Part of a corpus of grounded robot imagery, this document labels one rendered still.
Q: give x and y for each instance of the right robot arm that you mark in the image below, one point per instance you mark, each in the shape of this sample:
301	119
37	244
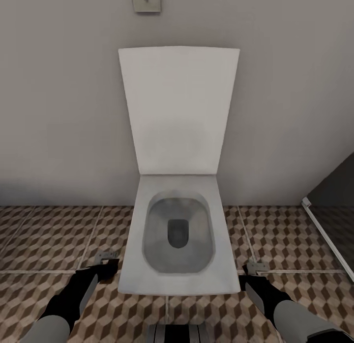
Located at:
294	323

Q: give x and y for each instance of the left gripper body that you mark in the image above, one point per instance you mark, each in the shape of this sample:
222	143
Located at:
106	271

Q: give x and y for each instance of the toilet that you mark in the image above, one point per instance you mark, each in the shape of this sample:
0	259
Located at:
178	100

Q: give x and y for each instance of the robot trunk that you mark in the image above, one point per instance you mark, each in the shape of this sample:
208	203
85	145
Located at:
177	334

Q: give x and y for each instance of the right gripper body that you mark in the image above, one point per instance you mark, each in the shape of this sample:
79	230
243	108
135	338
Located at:
243	279

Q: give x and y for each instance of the shower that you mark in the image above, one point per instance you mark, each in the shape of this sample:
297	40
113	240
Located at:
339	256

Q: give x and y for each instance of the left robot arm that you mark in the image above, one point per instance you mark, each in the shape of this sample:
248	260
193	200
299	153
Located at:
57	321

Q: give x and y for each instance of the door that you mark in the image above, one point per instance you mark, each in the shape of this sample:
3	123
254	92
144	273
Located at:
332	204

